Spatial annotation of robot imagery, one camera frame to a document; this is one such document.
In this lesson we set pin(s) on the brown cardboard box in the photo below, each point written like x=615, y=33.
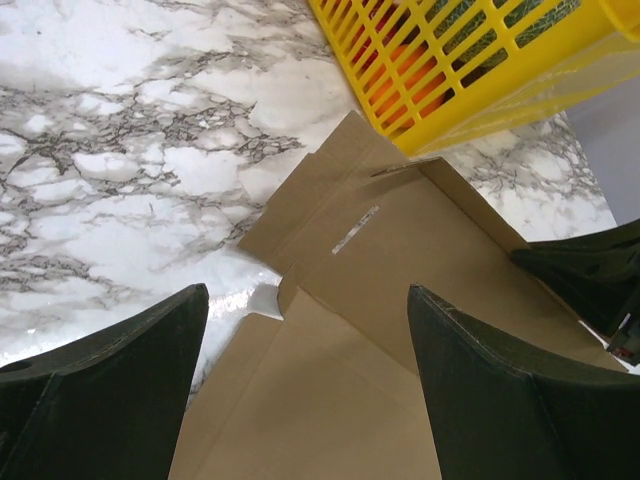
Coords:
x=332, y=390

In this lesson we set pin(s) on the orange snack pouch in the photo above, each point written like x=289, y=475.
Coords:
x=406, y=87

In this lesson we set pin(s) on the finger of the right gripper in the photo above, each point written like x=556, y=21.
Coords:
x=597, y=275

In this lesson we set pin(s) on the green round melon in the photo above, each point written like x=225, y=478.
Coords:
x=461, y=31

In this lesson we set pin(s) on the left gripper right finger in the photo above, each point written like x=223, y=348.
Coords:
x=501, y=408

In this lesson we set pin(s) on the yellow plastic basket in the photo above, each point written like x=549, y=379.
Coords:
x=593, y=49

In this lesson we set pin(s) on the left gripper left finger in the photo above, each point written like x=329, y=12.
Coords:
x=109, y=405

